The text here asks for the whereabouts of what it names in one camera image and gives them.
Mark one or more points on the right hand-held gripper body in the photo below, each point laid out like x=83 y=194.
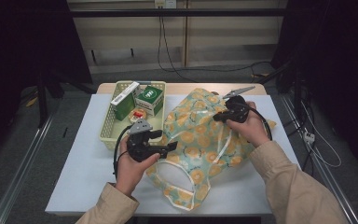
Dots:
x=237 y=109

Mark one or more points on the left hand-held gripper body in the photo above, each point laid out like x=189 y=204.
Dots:
x=140 y=146

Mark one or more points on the round tin with red label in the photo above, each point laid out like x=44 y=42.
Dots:
x=137 y=114

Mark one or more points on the orange print shopping bag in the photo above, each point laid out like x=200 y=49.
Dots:
x=199 y=137

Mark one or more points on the pale yellow plastic basket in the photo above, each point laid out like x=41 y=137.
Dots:
x=108 y=124

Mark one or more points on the tall green and white box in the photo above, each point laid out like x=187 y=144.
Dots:
x=123 y=105

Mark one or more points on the person's right hand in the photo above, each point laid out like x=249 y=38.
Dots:
x=251 y=130

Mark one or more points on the person's left hand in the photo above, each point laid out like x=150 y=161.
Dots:
x=130 y=172

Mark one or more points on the white table mat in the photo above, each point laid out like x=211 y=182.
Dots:
x=84 y=161

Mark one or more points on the black metal stand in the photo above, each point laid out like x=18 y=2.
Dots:
x=296 y=93
x=42 y=99

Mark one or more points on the white power strip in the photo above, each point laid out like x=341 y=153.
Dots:
x=309 y=137

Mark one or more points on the dark curtain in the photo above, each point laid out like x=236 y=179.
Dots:
x=18 y=46
x=338 y=56

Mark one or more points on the metal floor rail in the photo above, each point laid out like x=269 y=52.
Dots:
x=329 y=183
x=21 y=174

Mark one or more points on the white wall socket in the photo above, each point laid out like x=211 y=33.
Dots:
x=165 y=3

